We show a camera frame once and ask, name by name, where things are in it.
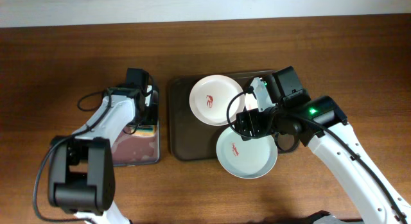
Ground yellow green sponge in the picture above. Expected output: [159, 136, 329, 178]
[133, 126, 157, 137]

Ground pale green plate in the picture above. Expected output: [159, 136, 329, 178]
[216, 128, 278, 179]

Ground pinkish white plate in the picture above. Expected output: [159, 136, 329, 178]
[189, 74, 243, 126]

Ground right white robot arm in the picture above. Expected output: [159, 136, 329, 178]
[231, 76, 410, 223]

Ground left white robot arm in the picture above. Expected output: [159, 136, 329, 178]
[41, 83, 160, 223]

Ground small soapy water tray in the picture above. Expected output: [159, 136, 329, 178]
[111, 90, 160, 167]

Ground large brown serving tray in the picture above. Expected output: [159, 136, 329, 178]
[168, 69, 301, 162]

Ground cream white plate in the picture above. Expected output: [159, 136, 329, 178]
[245, 94, 258, 110]

